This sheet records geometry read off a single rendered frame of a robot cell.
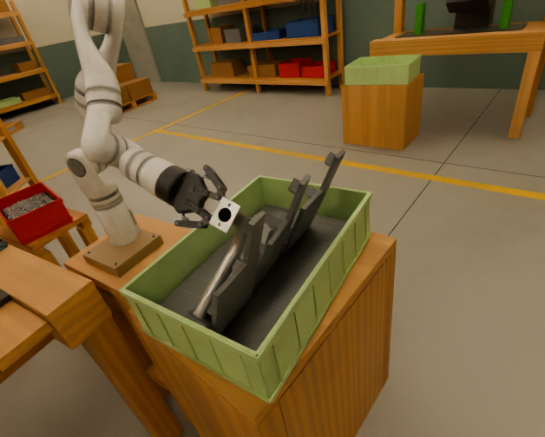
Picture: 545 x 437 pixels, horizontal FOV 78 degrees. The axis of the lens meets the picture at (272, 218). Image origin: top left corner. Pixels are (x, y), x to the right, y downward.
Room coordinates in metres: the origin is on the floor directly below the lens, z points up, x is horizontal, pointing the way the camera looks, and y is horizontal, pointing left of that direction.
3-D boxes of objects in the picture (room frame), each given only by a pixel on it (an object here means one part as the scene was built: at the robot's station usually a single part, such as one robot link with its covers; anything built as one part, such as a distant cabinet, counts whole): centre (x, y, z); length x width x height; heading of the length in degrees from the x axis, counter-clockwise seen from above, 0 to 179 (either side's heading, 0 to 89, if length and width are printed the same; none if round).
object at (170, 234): (0.98, 0.50, 0.83); 0.32 x 0.32 x 0.04; 52
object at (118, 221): (0.98, 0.50, 0.97); 0.09 x 0.09 x 0.17; 58
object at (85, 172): (0.98, 0.51, 1.13); 0.09 x 0.09 x 0.17; 68
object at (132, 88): (7.36, 2.59, 0.37); 1.20 x 0.80 x 0.74; 143
